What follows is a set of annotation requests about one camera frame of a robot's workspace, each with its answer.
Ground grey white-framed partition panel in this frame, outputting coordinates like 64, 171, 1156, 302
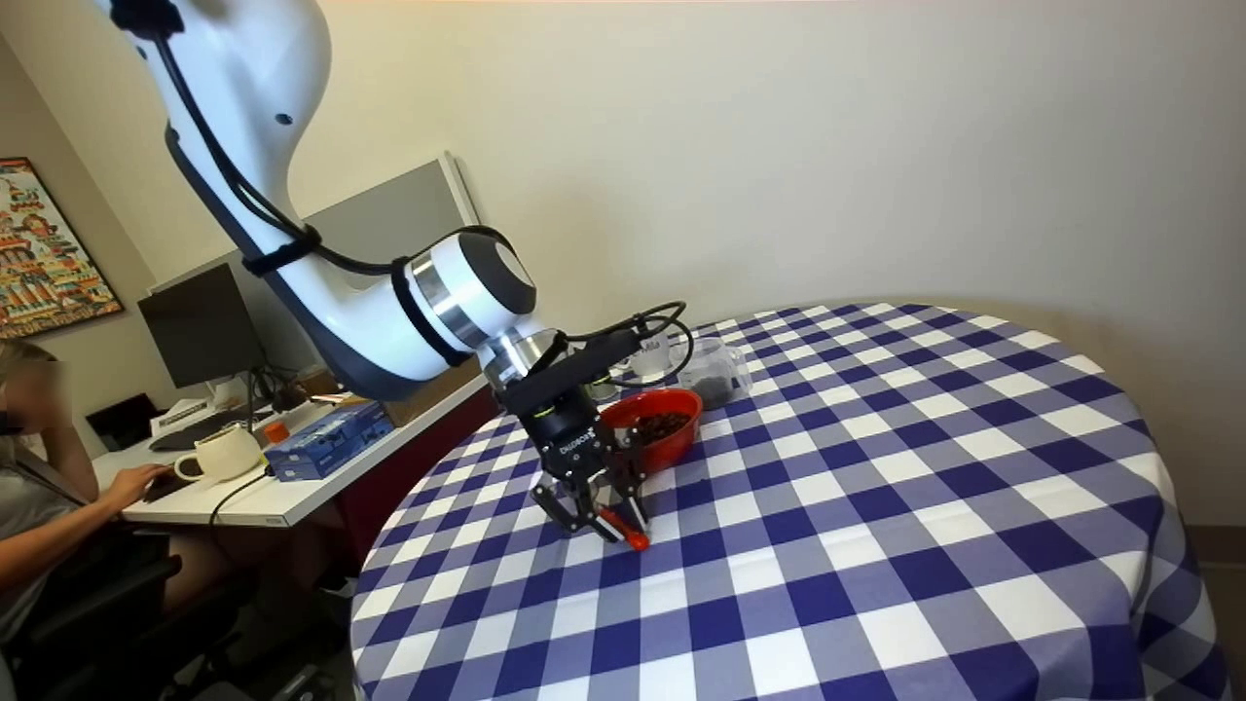
133, 151, 489, 392

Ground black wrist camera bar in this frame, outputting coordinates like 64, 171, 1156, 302
492, 317, 656, 419

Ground red plastic bowl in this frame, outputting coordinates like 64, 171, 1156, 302
598, 384, 709, 478

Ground black office chair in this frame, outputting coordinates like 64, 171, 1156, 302
0, 522, 354, 701

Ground white desk phone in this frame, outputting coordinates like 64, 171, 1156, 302
143, 392, 248, 454

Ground black desk cable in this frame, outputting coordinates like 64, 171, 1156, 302
206, 463, 273, 531

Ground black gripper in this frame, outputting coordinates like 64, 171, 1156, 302
507, 367, 656, 549

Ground dark red desk cabinet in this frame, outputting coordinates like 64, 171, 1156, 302
338, 384, 521, 559

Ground framed colourful wall picture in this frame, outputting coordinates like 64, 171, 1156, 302
0, 151, 129, 341

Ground blue white checkered tablecloth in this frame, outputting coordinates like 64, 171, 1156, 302
347, 298, 1235, 701

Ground dark bits in bowl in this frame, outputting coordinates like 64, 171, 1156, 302
629, 405, 692, 452

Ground white translucent mug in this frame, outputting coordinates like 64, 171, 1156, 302
608, 310, 673, 391

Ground blue rectangular box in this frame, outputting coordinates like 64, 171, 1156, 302
261, 401, 399, 484

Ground clear plastic jug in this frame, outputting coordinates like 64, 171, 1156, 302
673, 331, 756, 413

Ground black computer monitor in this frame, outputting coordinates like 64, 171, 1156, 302
138, 260, 273, 392

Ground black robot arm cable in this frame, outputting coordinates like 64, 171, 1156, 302
129, 0, 699, 392

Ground white coffee mug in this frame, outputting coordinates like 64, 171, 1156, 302
171, 423, 269, 487

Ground small black box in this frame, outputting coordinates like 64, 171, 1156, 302
81, 391, 169, 454

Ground white office desk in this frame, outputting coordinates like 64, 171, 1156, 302
89, 367, 503, 533

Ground seated person grey shirt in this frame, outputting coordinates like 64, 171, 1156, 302
0, 348, 180, 636

